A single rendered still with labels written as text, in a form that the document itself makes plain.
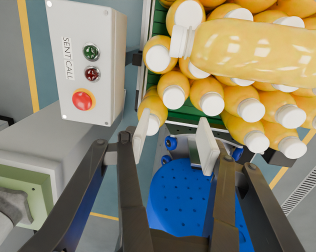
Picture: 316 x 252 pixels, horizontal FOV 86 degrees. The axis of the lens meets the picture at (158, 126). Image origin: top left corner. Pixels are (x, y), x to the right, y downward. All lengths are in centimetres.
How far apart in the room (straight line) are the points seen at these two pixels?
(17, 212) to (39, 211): 6
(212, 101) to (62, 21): 27
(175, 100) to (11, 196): 60
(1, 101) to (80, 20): 190
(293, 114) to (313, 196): 225
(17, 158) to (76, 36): 51
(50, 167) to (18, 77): 137
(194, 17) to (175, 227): 36
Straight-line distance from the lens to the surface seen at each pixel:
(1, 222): 74
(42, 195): 69
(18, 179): 69
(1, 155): 76
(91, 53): 30
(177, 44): 24
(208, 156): 16
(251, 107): 34
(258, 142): 38
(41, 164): 68
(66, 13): 33
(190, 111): 53
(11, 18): 184
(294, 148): 42
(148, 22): 41
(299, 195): 251
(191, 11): 29
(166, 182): 45
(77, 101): 34
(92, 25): 31
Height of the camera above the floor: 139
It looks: 62 degrees down
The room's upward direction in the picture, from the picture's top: 170 degrees counter-clockwise
